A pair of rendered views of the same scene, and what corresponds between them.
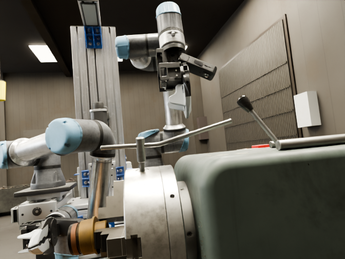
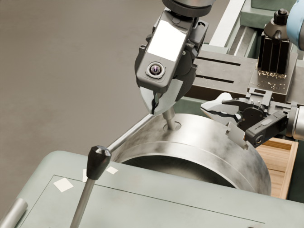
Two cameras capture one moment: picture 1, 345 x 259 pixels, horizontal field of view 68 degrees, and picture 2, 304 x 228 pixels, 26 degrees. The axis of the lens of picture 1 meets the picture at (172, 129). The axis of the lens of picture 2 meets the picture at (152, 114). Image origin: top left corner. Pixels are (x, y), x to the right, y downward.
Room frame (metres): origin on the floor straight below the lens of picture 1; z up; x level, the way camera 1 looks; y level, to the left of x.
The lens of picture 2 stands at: (1.02, -0.79, 1.99)
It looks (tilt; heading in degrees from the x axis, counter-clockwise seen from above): 37 degrees down; 115
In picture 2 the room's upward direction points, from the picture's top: straight up
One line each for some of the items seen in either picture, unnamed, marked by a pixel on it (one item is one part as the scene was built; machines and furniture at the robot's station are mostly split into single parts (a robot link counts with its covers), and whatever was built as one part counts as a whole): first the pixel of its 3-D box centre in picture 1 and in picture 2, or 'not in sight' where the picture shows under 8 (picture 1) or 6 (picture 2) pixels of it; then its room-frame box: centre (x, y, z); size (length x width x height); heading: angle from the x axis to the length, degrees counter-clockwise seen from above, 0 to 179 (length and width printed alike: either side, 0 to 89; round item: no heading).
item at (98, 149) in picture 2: (244, 104); (99, 162); (0.67, -0.20, 1.38); 0.04 x 0.03 x 0.05; 97
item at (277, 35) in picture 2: not in sight; (277, 36); (0.71, 0.64, 1.14); 0.04 x 0.02 x 0.02; 97
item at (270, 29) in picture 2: not in sight; (280, 26); (0.70, 0.70, 1.14); 0.08 x 0.08 x 0.03
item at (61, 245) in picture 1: (70, 245); not in sight; (0.94, 0.40, 0.98); 0.11 x 0.08 x 0.11; 146
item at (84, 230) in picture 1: (90, 236); not in sight; (0.68, 0.24, 1.08); 0.09 x 0.09 x 0.09; 7
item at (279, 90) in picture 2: not in sight; (272, 77); (0.70, 0.67, 1.00); 0.20 x 0.10 x 0.05; 97
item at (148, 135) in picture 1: (150, 143); not in sight; (1.33, 0.12, 1.33); 0.13 x 0.12 x 0.14; 92
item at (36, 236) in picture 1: (30, 236); (222, 101); (0.66, 0.38, 1.09); 0.09 x 0.06 x 0.03; 7
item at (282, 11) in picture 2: not in sight; (282, 15); (0.70, 0.70, 1.17); 0.04 x 0.04 x 0.04
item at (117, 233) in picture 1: (116, 241); not in sight; (0.59, 0.15, 1.08); 0.12 x 0.11 x 0.05; 7
